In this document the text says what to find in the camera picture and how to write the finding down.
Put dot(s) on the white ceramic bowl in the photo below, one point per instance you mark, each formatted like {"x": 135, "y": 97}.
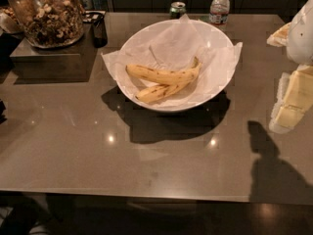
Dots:
{"x": 169, "y": 105}

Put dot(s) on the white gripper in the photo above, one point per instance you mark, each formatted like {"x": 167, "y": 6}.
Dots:
{"x": 301, "y": 36}

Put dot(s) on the black scoop cup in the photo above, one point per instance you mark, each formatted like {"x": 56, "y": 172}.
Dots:
{"x": 98, "y": 27}

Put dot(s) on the glass jar of nuts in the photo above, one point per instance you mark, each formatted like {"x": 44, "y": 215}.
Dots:
{"x": 49, "y": 24}

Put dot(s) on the white paper liner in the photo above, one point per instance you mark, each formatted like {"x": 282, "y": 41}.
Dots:
{"x": 176, "y": 46}

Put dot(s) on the yellow banana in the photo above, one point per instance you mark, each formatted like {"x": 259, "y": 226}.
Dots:
{"x": 160, "y": 91}
{"x": 167, "y": 77}

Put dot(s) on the dark square pedestal box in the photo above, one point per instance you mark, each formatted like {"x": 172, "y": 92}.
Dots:
{"x": 70, "y": 64}

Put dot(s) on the green soda can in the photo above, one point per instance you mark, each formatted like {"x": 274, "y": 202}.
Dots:
{"x": 177, "y": 9}

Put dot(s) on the clear plastic water bottle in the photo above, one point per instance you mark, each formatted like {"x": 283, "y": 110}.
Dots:
{"x": 219, "y": 11}

